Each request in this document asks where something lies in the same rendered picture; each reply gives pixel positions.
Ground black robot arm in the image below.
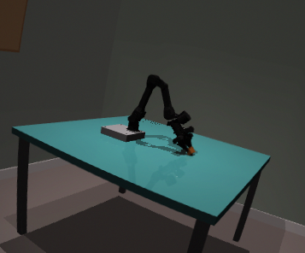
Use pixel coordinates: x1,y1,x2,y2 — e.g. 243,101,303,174
127,75,195,136

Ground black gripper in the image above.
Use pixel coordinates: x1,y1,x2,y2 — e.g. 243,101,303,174
173,126,194,151

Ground orange block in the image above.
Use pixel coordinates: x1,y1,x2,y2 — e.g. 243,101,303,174
186,146,195,156

